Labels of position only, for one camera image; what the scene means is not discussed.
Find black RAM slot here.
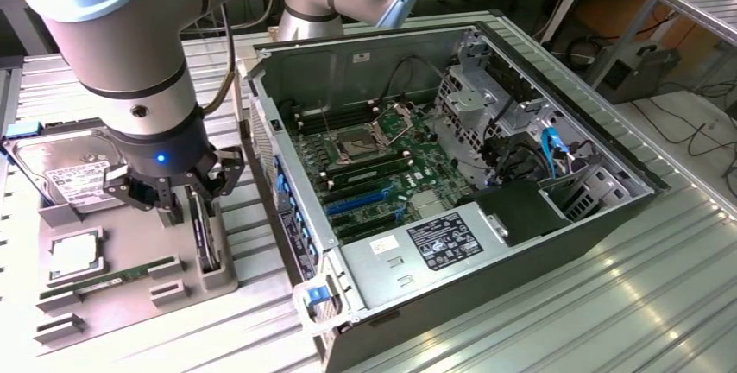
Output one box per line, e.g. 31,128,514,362
292,104,383,136

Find silver CPU chip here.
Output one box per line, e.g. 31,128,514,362
47,234,106,281

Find blue flat wire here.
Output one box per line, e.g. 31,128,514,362
539,125,564,180

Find silver power supply unit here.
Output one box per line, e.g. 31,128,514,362
339,201,512,310

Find metal socket cover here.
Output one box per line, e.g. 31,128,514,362
370,102,418,142

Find black expansion slot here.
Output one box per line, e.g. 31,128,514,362
334,212,404,238

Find green RAM stick black chips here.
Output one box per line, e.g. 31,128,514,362
324,156,414,189

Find open black PC case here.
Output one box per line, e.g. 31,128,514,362
238,20,674,373

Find silver chipset heatsink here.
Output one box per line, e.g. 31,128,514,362
411,193,458,215

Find silver hard disk drive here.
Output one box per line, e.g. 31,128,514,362
2,128,127,215

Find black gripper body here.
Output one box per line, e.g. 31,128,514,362
107,106,219,185

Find blue expansion slot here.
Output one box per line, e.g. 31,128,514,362
324,188,388,215

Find blue disk connector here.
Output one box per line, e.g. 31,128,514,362
7,121,46,140

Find metal disk bay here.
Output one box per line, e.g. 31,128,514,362
434,63,555,176

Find CPU socket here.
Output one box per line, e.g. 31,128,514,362
335,128,383,163

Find black looped wire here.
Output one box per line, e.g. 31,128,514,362
384,54,450,103

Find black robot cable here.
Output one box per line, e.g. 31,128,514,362
199,0,239,114

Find black graphics card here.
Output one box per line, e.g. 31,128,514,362
186,186,224,271

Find black box device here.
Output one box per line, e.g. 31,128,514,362
598,41,683,105

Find grey parts rack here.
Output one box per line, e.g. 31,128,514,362
31,130,242,357

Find black plastic shroud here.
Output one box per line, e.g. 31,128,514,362
454,180,572,248

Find green motherboard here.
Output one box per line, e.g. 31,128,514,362
282,99,463,247

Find metal slat frame table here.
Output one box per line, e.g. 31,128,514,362
620,0,737,104

